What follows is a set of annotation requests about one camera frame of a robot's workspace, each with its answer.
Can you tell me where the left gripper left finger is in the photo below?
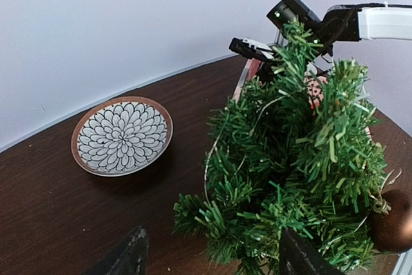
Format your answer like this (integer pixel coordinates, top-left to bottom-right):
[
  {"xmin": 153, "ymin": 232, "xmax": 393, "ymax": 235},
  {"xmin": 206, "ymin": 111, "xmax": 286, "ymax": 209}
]
[{"xmin": 82, "ymin": 226, "xmax": 149, "ymax": 275}]

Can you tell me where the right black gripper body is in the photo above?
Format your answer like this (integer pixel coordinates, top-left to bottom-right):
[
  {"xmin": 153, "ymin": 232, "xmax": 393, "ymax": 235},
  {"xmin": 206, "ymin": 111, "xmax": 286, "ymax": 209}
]
[{"xmin": 257, "ymin": 61, "xmax": 279, "ymax": 84}]

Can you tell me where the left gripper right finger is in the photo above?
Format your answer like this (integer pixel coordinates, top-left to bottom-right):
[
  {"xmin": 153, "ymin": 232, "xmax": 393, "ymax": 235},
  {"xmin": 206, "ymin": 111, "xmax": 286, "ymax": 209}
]
[{"xmin": 279, "ymin": 228, "xmax": 344, "ymax": 275}]

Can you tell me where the pink plastic basket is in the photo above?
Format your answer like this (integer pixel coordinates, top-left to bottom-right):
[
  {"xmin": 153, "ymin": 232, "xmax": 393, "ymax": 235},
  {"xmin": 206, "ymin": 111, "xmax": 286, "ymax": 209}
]
[{"xmin": 233, "ymin": 57, "xmax": 371, "ymax": 137}]

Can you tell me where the small green christmas tree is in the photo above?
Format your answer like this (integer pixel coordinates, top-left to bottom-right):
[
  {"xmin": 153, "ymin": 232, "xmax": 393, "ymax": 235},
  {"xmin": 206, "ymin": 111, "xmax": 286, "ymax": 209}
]
[{"xmin": 174, "ymin": 21, "xmax": 386, "ymax": 274}]

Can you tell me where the red bauble ornament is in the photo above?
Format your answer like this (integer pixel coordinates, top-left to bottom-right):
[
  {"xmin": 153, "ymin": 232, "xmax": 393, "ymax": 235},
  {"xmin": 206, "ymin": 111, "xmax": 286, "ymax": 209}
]
[{"xmin": 368, "ymin": 189, "xmax": 411, "ymax": 253}]

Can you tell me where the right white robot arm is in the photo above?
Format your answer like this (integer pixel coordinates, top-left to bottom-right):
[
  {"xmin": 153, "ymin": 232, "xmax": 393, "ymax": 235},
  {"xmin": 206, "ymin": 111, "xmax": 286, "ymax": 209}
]
[{"xmin": 267, "ymin": 0, "xmax": 411, "ymax": 57}]

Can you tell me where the flower pattern plate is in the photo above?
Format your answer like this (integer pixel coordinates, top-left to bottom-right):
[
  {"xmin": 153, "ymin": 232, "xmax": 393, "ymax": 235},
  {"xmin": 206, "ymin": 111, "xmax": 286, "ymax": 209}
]
[{"xmin": 71, "ymin": 96, "xmax": 173, "ymax": 177}]

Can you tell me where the right black cable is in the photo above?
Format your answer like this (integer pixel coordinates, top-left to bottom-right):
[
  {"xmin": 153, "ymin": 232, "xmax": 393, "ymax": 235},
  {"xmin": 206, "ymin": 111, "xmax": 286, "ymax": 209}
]
[{"xmin": 353, "ymin": 1, "xmax": 412, "ymax": 10}]

